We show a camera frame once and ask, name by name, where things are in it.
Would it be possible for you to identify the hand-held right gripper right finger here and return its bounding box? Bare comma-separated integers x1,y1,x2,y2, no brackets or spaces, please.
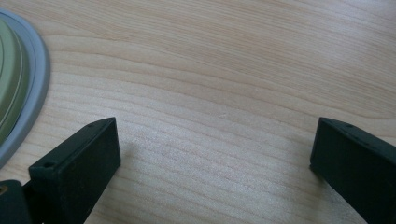
310,117,396,224

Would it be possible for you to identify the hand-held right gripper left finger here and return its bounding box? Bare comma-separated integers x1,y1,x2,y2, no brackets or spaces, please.
28,117,121,224

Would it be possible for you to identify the large green plate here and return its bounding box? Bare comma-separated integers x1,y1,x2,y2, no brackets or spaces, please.
0,7,51,169

